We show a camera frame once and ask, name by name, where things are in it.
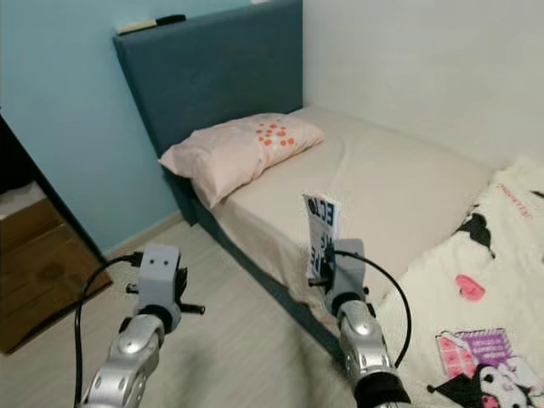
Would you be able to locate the white blue lettered book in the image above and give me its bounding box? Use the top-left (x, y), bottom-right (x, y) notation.
top-left (302, 194), bottom-right (343, 286)

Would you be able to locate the pink patterned pillow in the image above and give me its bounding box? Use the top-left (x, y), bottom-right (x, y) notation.
top-left (159, 113), bottom-right (326, 209)

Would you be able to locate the cream cartoon print quilt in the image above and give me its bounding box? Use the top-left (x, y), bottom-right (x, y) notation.
top-left (374, 153), bottom-right (544, 408)

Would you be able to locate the beige sheeted mattress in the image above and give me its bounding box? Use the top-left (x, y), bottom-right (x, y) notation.
top-left (191, 106), bottom-right (544, 337)

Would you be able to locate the white air conditioner remote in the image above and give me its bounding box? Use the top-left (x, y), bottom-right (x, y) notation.
top-left (117, 19), bottom-right (159, 36)

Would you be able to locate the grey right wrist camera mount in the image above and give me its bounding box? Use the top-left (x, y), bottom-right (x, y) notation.
top-left (331, 240), bottom-right (366, 315)

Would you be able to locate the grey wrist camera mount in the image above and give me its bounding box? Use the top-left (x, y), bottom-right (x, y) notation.
top-left (140, 245), bottom-right (181, 332)
top-left (331, 240), bottom-right (366, 315)

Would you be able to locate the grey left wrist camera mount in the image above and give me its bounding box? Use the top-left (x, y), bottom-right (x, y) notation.
top-left (140, 245), bottom-right (181, 332)

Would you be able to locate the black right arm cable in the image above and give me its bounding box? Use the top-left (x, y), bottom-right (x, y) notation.
top-left (336, 249), bottom-right (413, 368)

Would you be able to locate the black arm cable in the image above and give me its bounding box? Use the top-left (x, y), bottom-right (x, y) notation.
top-left (336, 249), bottom-right (413, 368)
top-left (74, 252), bottom-right (144, 408)

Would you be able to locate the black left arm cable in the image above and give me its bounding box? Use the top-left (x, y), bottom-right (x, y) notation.
top-left (74, 252), bottom-right (144, 408)

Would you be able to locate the black desk frame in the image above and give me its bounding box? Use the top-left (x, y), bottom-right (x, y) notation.
top-left (0, 119), bottom-right (107, 260)

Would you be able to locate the teal upholstered bed frame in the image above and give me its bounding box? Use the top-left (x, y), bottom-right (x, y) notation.
top-left (112, 0), bottom-right (345, 362)

